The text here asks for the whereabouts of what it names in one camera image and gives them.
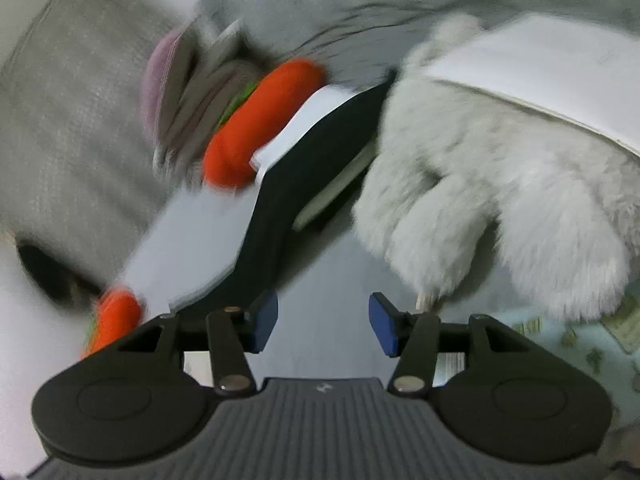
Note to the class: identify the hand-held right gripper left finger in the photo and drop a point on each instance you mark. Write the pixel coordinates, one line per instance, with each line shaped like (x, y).
(267, 317)

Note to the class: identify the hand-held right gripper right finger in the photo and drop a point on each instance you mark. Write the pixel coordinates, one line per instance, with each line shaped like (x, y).
(382, 320)

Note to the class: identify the cream shirt with black sleeves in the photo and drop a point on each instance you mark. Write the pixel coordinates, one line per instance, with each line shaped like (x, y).
(290, 185)

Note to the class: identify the folded white clothes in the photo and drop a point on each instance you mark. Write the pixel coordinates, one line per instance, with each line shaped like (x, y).
(300, 120)

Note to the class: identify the orange pumpkin cushion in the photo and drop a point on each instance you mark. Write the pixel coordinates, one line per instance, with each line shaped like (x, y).
(250, 130)
(115, 320)

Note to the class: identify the fluffy white garment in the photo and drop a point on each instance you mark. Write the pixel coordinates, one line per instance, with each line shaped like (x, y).
(475, 160)

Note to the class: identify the black hanging garment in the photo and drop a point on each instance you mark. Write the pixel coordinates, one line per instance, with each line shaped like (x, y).
(45, 270)

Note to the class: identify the stack of folded quilts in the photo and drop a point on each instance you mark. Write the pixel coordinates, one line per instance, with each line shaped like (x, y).
(200, 100)

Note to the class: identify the purple pillow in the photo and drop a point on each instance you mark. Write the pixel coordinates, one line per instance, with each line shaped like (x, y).
(160, 85)

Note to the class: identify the grey star-print curtain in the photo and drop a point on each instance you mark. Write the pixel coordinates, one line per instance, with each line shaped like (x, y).
(75, 110)

